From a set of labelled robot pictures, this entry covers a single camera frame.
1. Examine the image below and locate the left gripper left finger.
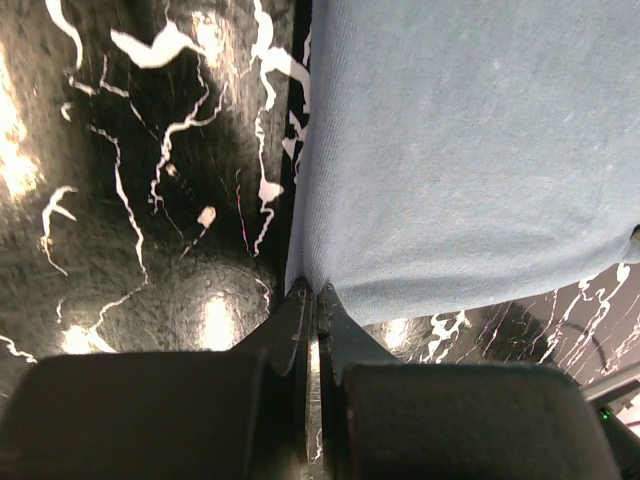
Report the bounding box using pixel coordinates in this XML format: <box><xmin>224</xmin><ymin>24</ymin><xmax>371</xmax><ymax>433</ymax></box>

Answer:
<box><xmin>1</xmin><ymin>279</ymin><xmax>314</xmax><ymax>479</ymax></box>

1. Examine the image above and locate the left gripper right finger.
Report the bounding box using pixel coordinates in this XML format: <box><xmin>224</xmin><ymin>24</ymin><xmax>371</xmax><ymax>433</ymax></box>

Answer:
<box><xmin>318</xmin><ymin>286</ymin><xmax>621</xmax><ymax>479</ymax></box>

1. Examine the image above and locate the grey blue t shirt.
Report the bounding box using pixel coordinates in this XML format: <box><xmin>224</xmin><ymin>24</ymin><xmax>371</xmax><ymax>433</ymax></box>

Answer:
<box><xmin>286</xmin><ymin>1</ymin><xmax>639</xmax><ymax>324</ymax></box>

